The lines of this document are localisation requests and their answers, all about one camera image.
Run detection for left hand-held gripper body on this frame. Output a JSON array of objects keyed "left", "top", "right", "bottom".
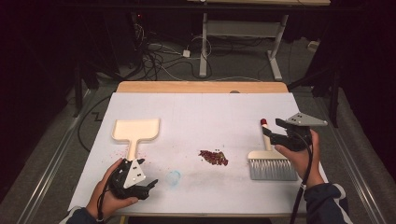
[{"left": 107, "top": 159, "right": 151, "bottom": 201}]

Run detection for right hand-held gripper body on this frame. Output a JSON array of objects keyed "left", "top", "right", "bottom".
[{"left": 270, "top": 112, "right": 329, "bottom": 153}]

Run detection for cream plastic dustpan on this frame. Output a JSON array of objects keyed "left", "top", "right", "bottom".
[{"left": 110, "top": 118, "right": 161, "bottom": 161}]

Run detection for cream hand brush grey bristles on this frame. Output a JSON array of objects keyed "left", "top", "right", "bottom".
[{"left": 247, "top": 118, "right": 299, "bottom": 182}]

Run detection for heap of red beans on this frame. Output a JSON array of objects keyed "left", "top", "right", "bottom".
[{"left": 198, "top": 148, "right": 230, "bottom": 167}]

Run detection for person's right hand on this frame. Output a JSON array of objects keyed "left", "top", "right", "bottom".
[{"left": 274, "top": 128, "right": 325, "bottom": 189}]

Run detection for person's left hand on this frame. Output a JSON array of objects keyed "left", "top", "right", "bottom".
[{"left": 85, "top": 157, "right": 140, "bottom": 219}]

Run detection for black metal stand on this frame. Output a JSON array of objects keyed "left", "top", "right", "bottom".
[
  {"left": 72, "top": 60, "right": 101, "bottom": 119},
  {"left": 287, "top": 60, "right": 341, "bottom": 129}
]

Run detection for white table mat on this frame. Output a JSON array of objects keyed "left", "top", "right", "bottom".
[{"left": 67, "top": 91, "right": 328, "bottom": 216}]

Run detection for wooden table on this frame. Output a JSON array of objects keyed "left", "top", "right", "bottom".
[{"left": 108, "top": 80, "right": 307, "bottom": 218}]

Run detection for white metal desk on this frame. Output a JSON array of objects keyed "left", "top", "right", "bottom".
[{"left": 186, "top": 0, "right": 332, "bottom": 82}]

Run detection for left hand-held gripper cable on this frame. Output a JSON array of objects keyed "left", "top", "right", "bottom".
[{"left": 96, "top": 174, "right": 114, "bottom": 224}]

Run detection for hand-held gripper cable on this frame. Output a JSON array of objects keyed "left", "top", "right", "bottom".
[
  {"left": 289, "top": 133, "right": 314, "bottom": 224},
  {"left": 96, "top": 174, "right": 114, "bottom": 224}
]

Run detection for right hand-held gripper cable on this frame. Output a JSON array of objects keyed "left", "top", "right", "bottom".
[{"left": 289, "top": 133, "right": 314, "bottom": 224}]

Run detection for black floor cable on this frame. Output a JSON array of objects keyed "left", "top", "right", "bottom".
[{"left": 77, "top": 94, "right": 112, "bottom": 154}]

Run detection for metal floor rail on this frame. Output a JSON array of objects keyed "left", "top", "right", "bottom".
[
  {"left": 313, "top": 95, "right": 388, "bottom": 224},
  {"left": 13, "top": 89, "right": 95, "bottom": 224}
]

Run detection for tangle of floor cables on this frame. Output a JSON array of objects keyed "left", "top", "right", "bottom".
[{"left": 134, "top": 18, "right": 265, "bottom": 83}]

